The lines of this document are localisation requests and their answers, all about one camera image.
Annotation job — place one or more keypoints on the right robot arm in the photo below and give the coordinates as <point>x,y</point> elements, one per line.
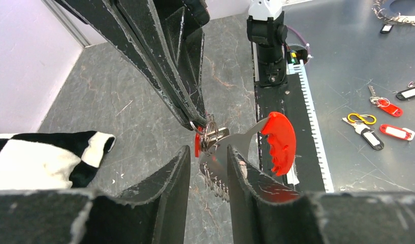
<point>266,28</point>

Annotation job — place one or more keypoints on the yellow carabiner with keys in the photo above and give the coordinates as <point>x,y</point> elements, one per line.
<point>367,119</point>

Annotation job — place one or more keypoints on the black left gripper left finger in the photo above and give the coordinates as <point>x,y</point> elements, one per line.
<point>151,211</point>

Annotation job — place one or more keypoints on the key with red tag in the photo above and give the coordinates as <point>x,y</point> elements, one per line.
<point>384,104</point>

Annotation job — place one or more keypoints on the key with black tag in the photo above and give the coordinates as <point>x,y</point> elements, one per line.
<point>367,134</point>

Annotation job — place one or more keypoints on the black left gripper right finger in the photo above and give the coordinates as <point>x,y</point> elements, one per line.
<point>265,211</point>

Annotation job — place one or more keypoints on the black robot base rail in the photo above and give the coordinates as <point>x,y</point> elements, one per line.
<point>309,172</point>

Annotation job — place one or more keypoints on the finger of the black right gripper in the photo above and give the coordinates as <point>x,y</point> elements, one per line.
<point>108,21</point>
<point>171,32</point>

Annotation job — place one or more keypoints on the black white checkered pillow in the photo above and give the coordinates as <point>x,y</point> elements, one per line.
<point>42,161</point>

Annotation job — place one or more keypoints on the aluminium corner post right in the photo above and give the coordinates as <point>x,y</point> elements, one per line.
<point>68,24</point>

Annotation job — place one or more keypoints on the small black key tag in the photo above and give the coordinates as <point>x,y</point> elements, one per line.
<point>408,93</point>

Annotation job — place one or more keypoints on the flat red key tag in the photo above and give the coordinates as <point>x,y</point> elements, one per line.
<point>396,132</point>

